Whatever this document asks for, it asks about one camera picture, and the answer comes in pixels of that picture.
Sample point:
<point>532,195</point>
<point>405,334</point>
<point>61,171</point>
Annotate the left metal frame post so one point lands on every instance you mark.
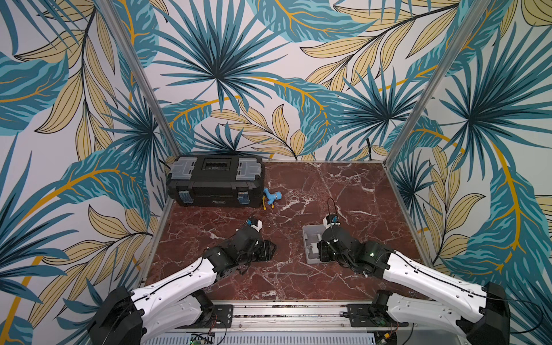
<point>114,23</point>

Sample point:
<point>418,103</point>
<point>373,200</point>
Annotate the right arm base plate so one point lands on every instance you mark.
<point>368,315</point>

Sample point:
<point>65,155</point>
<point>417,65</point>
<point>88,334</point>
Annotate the right metal frame post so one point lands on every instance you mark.
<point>450,54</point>

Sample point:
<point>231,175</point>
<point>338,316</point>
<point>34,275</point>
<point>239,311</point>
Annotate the metal frame post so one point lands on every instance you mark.
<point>450,54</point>
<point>114,23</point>

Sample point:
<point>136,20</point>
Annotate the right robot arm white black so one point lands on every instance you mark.
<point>478,313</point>

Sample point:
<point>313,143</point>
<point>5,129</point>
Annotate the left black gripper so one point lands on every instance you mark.
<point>266,253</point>

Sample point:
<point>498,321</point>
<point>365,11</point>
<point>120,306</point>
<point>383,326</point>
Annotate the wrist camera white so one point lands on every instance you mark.
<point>331,220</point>
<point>254,223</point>

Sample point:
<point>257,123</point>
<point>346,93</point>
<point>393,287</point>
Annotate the blue yellow clamp tool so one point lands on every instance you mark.
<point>269,199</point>

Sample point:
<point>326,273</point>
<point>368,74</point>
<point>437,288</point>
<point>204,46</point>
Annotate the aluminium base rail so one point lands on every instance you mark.
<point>303,322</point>

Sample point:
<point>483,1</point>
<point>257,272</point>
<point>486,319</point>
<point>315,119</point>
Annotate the translucent plastic storage box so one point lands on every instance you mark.
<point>317,251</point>

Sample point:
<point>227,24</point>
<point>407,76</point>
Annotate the black plastic toolbox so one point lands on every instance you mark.
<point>230,181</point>

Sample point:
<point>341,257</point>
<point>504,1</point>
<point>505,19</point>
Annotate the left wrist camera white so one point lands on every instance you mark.
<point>254,223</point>

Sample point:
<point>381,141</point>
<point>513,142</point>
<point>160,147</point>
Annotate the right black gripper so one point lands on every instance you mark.
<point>325,249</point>

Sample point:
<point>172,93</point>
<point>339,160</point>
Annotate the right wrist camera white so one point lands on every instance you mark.
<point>331,220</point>

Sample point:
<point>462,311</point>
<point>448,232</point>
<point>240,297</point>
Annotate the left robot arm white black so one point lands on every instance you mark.
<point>136,316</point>

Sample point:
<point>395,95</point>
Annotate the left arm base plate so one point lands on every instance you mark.
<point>216,317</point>

